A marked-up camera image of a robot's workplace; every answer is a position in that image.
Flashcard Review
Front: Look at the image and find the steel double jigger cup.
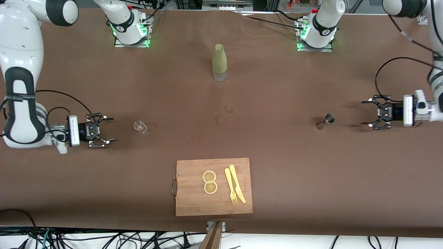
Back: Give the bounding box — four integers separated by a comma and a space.
315, 113, 336, 131

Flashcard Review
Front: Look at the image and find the wooden cutting board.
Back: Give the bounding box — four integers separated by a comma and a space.
171, 158, 253, 216

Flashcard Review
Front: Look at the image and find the green sleeved glass bottle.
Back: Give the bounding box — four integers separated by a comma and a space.
212, 44, 228, 82

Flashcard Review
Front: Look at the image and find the yellow plastic fork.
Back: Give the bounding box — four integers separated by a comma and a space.
225, 168, 238, 205

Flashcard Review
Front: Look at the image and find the brown table cover sheet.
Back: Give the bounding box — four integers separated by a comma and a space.
0, 6, 443, 238

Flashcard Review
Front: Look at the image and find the yellow plastic knife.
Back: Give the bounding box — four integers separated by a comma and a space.
229, 165, 246, 204

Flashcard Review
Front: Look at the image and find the grey power strip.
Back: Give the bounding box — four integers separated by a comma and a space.
202, 0, 253, 11

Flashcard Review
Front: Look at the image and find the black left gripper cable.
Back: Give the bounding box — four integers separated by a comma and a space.
374, 57, 437, 102

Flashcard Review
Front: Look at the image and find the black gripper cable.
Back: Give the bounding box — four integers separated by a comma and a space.
374, 57, 437, 102
35, 90, 93, 116

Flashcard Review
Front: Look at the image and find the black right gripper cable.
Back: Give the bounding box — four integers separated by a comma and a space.
35, 90, 93, 116

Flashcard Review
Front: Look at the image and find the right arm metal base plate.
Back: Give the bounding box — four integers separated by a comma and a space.
114, 16, 152, 48

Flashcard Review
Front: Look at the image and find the thick black cable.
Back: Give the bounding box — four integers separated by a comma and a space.
0, 209, 38, 249

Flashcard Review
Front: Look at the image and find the black base power cable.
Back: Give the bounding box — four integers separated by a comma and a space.
239, 10, 307, 31

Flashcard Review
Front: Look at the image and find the wooden post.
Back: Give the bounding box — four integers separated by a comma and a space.
199, 221, 224, 249

